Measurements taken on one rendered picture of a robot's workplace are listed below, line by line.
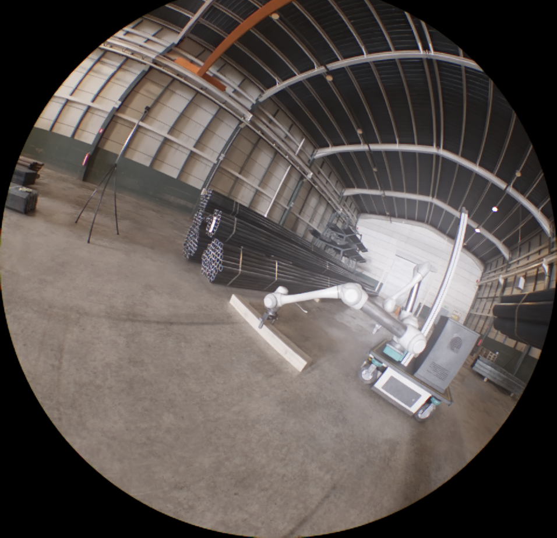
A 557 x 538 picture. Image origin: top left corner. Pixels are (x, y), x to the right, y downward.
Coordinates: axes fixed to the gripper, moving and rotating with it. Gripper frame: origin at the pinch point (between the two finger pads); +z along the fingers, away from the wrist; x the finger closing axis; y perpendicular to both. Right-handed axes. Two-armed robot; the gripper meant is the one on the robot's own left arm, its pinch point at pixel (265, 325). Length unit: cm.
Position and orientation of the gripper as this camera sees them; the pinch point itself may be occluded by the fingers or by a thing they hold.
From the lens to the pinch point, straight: 157.8
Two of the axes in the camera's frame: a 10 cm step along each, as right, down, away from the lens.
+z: -4.2, 9.0, 1.0
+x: 6.2, 2.0, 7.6
